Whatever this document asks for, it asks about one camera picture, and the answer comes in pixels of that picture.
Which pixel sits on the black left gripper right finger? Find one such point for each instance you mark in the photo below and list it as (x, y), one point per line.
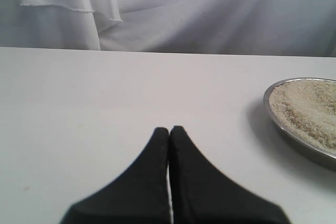
(202, 194)

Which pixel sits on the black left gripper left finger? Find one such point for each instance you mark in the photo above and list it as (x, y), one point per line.
(138, 195)

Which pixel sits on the steel plate of rice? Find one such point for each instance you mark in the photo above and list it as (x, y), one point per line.
(303, 111)

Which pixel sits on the white backdrop curtain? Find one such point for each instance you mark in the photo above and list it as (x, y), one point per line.
(238, 27)

